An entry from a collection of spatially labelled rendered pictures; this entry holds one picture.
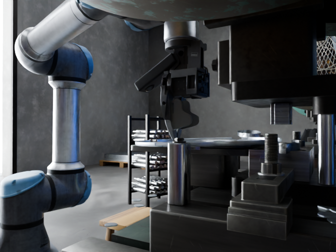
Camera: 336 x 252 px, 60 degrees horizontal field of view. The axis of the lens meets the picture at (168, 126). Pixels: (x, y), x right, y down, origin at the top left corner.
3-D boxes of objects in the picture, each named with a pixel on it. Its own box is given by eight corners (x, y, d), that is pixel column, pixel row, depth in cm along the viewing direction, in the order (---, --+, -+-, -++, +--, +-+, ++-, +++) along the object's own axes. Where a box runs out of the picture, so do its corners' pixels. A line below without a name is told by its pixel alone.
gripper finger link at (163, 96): (166, 119, 59) (167, 76, 59) (160, 119, 60) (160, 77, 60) (177, 120, 63) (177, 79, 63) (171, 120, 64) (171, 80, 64)
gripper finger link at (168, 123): (189, 143, 58) (189, 97, 58) (163, 143, 61) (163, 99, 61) (195, 143, 61) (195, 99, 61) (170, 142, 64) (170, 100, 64)
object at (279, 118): (269, 124, 51) (269, 103, 51) (274, 124, 56) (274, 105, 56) (289, 124, 50) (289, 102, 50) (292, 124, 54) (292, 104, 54)
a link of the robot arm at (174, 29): (157, 21, 61) (175, 32, 68) (157, 43, 61) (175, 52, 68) (190, 14, 58) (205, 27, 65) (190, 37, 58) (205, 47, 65)
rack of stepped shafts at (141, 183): (149, 212, 282) (150, 114, 283) (124, 202, 317) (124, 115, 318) (182, 204, 310) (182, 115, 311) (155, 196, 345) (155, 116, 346)
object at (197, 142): (188, 140, 80) (187, 137, 80) (300, 140, 62) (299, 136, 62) (104, 146, 57) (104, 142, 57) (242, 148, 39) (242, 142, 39)
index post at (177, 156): (166, 204, 42) (166, 138, 42) (175, 199, 45) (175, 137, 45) (183, 206, 41) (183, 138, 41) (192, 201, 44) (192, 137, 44)
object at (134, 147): (128, 207, 61) (128, 142, 61) (162, 194, 73) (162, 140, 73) (249, 227, 48) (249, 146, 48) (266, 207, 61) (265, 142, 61)
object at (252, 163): (248, 176, 48) (248, 149, 48) (266, 166, 61) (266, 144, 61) (309, 181, 44) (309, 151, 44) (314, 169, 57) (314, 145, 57)
